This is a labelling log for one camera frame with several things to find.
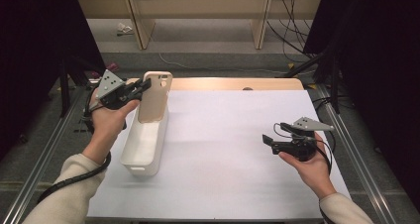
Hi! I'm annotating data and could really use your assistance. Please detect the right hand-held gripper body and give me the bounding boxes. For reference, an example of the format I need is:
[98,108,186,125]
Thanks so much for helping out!
[270,116,335,162]

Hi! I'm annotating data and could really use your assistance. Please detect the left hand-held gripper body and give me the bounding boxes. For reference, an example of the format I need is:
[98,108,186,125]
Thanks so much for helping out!
[95,69,140,111]

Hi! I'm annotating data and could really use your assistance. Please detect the beige phone case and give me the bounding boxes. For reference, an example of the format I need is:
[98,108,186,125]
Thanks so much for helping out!
[138,70,173,124]

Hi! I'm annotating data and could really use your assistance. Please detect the white plastic storage box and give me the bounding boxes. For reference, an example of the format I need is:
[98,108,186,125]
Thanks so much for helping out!
[119,98,169,177]

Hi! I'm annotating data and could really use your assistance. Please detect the person's right hand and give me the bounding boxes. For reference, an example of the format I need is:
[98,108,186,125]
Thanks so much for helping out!
[278,133,338,200]

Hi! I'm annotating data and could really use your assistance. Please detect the person's left hand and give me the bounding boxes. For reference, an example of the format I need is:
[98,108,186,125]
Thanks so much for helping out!
[82,94,142,166]

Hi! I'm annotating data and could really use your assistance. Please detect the pink object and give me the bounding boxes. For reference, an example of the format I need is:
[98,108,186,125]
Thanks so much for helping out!
[90,62,119,79]

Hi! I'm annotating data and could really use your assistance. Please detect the white table mat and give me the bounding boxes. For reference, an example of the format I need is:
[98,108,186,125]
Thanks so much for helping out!
[87,89,352,220]

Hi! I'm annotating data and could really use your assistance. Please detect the black metal stand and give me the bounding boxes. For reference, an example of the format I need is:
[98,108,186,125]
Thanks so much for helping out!
[283,49,341,114]
[58,52,127,119]

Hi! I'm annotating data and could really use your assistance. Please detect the crumpled white paper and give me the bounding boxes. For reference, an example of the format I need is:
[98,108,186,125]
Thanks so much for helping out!
[116,22,134,37]

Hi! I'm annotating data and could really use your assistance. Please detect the dark curtain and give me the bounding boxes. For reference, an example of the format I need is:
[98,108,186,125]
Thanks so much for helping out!
[0,0,107,161]
[302,0,420,212]

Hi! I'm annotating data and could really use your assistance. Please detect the light wooden shelf unit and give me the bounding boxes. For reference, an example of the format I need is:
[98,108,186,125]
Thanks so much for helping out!
[74,0,324,51]

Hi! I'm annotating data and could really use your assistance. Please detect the right hand-held gripper cable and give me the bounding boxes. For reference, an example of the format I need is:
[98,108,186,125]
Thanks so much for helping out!
[272,122,333,177]

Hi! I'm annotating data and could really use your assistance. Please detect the hand-held gripper cable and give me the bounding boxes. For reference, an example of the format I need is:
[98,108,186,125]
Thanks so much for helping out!
[37,84,113,204]
[272,122,333,177]

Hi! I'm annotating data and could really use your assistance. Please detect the metal floor rail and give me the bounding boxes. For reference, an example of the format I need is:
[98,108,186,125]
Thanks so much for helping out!
[315,84,399,224]
[1,84,84,224]

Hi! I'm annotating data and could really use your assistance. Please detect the left hand-held gripper cable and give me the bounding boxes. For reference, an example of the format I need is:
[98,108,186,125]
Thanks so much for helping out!
[37,84,113,204]

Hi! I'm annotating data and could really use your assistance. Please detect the bundle of black cables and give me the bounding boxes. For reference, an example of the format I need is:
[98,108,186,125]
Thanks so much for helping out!
[266,0,318,63]

